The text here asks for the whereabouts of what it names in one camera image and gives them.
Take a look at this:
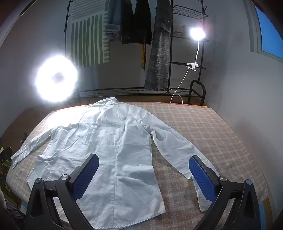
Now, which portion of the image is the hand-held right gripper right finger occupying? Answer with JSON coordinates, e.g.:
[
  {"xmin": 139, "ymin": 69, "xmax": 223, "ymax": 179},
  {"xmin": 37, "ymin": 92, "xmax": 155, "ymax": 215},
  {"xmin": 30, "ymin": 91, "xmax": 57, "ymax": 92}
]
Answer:
[{"xmin": 188, "ymin": 155, "xmax": 261, "ymax": 230}]

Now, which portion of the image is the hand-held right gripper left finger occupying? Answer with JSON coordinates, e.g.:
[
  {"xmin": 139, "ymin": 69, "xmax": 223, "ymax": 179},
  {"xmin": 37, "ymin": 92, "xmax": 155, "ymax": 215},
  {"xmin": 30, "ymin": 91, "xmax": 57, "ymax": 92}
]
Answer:
[{"xmin": 26, "ymin": 153, "xmax": 100, "ymax": 230}]

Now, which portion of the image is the white shirt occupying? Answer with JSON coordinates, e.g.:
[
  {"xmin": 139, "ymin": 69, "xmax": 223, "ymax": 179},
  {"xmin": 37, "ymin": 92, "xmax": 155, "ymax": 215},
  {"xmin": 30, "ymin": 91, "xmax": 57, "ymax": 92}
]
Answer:
[{"xmin": 11, "ymin": 97, "xmax": 221, "ymax": 227}]

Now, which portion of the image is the black metal clothes rack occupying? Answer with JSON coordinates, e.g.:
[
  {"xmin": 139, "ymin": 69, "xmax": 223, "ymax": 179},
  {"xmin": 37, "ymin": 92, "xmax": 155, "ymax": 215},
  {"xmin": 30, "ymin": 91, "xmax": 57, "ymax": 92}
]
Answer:
[{"xmin": 64, "ymin": 0, "xmax": 209, "ymax": 105}]

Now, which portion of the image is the plaid blanket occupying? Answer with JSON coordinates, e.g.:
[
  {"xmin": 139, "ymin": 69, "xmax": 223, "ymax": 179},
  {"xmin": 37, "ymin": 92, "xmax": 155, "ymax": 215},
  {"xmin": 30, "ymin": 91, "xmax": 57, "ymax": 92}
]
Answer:
[{"xmin": 5, "ymin": 101, "xmax": 269, "ymax": 224}]

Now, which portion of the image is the grey plaid coat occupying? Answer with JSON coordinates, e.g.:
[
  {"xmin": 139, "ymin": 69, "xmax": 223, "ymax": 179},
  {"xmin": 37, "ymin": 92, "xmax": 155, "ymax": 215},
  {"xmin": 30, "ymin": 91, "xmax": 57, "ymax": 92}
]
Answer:
[{"xmin": 144, "ymin": 0, "xmax": 173, "ymax": 91}]

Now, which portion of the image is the green striped hanging cloth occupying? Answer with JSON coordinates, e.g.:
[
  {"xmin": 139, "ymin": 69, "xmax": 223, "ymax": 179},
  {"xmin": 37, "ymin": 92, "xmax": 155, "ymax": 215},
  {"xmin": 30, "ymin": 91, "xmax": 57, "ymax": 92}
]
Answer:
[{"xmin": 70, "ymin": 0, "xmax": 111, "ymax": 68}]

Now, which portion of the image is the yellow hanging garment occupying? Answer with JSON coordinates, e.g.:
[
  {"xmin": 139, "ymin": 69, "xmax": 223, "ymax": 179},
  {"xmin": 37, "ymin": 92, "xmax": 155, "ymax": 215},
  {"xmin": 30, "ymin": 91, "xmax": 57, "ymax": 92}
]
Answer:
[{"xmin": 140, "ymin": 43, "xmax": 147, "ymax": 71}]

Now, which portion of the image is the white clip lamp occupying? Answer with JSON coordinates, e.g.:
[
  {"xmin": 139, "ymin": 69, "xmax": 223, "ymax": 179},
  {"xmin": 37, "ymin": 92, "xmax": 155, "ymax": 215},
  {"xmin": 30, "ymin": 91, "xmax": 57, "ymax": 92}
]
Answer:
[{"xmin": 187, "ymin": 28, "xmax": 205, "ymax": 72}]

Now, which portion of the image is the denim jacket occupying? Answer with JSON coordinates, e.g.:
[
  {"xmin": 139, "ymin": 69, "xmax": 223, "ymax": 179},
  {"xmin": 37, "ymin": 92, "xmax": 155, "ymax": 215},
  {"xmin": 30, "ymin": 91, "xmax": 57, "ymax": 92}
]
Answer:
[{"xmin": 104, "ymin": 0, "xmax": 124, "ymax": 42}]

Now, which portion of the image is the black hanging garment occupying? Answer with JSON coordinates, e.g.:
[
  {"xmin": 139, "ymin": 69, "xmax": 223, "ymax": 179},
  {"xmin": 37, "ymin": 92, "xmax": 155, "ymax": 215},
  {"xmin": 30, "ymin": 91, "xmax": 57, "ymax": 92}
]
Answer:
[{"xmin": 120, "ymin": 0, "xmax": 152, "ymax": 45}]

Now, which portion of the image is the window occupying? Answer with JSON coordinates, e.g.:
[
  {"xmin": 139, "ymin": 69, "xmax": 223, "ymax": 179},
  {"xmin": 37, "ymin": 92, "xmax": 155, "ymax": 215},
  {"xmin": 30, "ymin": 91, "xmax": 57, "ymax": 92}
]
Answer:
[{"xmin": 250, "ymin": 4, "xmax": 283, "ymax": 60}]

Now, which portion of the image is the white lamp cable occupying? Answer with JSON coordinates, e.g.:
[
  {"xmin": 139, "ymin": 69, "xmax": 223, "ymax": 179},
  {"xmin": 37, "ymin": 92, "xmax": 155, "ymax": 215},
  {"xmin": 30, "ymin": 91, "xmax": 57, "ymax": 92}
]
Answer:
[{"xmin": 170, "ymin": 66, "xmax": 190, "ymax": 104}]

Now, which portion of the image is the ring light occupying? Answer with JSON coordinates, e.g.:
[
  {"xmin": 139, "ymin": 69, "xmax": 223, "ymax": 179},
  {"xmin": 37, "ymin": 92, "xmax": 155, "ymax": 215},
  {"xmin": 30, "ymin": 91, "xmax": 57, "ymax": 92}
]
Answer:
[{"xmin": 35, "ymin": 53, "xmax": 79, "ymax": 102}]

